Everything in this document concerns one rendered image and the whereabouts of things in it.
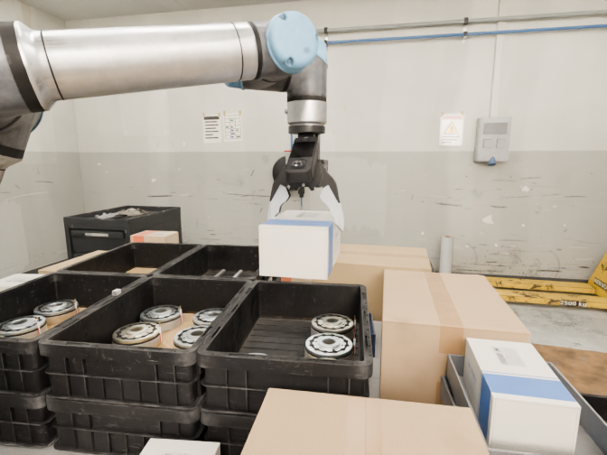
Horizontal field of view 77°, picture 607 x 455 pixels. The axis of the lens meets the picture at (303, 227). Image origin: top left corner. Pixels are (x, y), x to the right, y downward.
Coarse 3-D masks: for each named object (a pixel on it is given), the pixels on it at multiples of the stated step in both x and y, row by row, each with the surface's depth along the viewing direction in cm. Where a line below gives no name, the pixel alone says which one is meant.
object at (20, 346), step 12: (48, 276) 107; (96, 276) 107; (108, 276) 107; (120, 276) 106; (132, 276) 106; (144, 276) 106; (12, 288) 96; (84, 312) 81; (60, 324) 76; (36, 336) 70; (0, 348) 69; (12, 348) 69; (24, 348) 68; (36, 348) 69
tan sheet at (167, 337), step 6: (186, 318) 102; (192, 318) 102; (186, 324) 98; (192, 324) 98; (168, 330) 95; (174, 330) 95; (180, 330) 95; (162, 336) 92; (168, 336) 92; (162, 342) 89; (168, 342) 89
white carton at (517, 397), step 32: (480, 352) 72; (512, 352) 72; (480, 384) 66; (512, 384) 62; (544, 384) 62; (480, 416) 65; (512, 416) 58; (544, 416) 57; (576, 416) 56; (512, 448) 59; (544, 448) 58
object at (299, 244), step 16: (272, 224) 66; (288, 224) 66; (304, 224) 66; (320, 224) 66; (272, 240) 65; (288, 240) 65; (304, 240) 64; (320, 240) 64; (336, 240) 76; (272, 256) 66; (288, 256) 65; (304, 256) 65; (320, 256) 64; (336, 256) 77; (272, 272) 66; (288, 272) 66; (304, 272) 65; (320, 272) 64
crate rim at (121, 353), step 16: (128, 288) 96; (80, 320) 78; (48, 336) 70; (48, 352) 68; (64, 352) 67; (80, 352) 67; (96, 352) 66; (112, 352) 66; (128, 352) 66; (144, 352) 65; (160, 352) 65; (176, 352) 64; (192, 352) 65
